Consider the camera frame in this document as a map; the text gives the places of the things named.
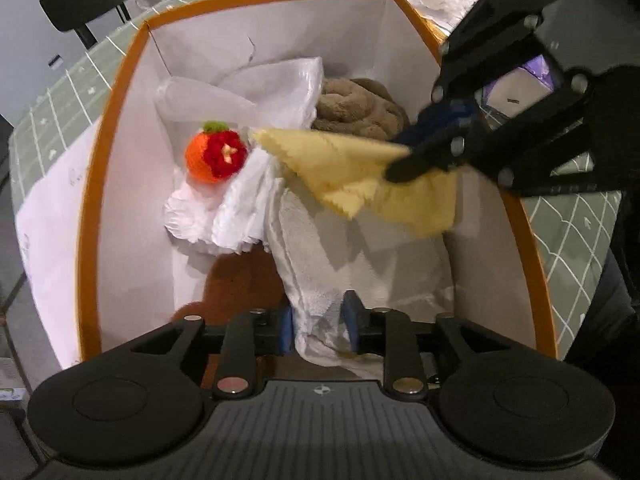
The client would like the orange knitted fruit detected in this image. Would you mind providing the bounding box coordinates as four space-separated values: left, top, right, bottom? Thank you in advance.
185 121 249 184

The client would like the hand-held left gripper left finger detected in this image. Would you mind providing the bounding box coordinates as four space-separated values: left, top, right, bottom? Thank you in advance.
129 305 296 400

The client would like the orange-rimmed white box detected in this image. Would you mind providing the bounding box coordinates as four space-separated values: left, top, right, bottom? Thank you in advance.
75 0 558 361

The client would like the white ruffled cloth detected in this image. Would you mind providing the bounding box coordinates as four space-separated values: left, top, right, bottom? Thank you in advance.
164 150 282 257

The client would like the yellow cloth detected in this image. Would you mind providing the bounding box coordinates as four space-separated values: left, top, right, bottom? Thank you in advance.
250 127 458 238

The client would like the purple and white box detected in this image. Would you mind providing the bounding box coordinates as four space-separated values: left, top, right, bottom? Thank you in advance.
482 55 562 117

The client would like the person's dark clothing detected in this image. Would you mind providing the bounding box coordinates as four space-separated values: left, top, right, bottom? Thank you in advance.
565 195 640 376

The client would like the white plastic bag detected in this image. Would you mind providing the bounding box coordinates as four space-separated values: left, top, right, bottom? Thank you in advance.
155 56 326 133

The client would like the brown plush towel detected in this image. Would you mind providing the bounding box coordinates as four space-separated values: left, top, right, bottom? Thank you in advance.
312 77 412 142

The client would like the white towel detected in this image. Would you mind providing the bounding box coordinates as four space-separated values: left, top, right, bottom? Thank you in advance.
265 180 456 377

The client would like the rust brown plush cloth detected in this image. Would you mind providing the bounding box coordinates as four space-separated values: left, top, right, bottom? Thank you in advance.
170 247 291 326

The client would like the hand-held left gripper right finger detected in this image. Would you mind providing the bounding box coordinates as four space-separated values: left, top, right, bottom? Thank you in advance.
342 290 508 396

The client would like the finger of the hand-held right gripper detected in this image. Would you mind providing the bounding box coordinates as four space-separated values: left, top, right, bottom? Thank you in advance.
384 76 602 190
395 0 543 147

